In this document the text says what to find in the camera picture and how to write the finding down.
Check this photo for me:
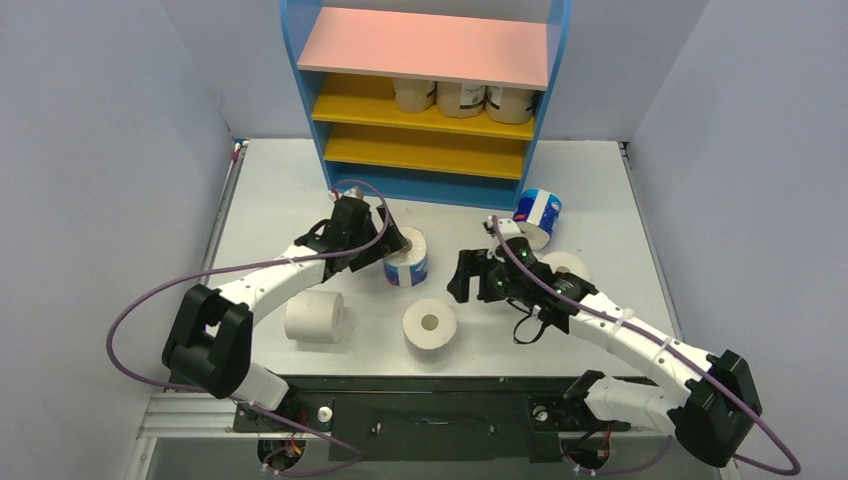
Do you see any brown printed paper roll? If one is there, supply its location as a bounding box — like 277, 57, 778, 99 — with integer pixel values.
392, 78, 437, 114

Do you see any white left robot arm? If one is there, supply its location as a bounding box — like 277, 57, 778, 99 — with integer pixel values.
162, 196, 410, 430

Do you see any blue roll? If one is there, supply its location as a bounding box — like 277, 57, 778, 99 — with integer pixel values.
383, 226, 429, 287
512, 188, 562, 250

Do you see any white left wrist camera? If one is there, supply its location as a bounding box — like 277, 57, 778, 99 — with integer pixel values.
328, 185, 365, 201

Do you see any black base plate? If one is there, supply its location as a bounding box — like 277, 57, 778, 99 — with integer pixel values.
231, 374, 637, 464

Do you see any blue shelf with coloured boards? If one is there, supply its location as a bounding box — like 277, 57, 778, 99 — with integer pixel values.
279, 1, 572, 210

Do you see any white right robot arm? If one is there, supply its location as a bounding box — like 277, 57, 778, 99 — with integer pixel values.
447, 247, 762, 467

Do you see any white roll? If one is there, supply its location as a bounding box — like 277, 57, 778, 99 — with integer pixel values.
542, 251, 592, 281
402, 298, 458, 352
284, 290, 345, 344

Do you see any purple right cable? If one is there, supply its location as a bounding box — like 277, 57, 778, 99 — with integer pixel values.
488, 218, 802, 478

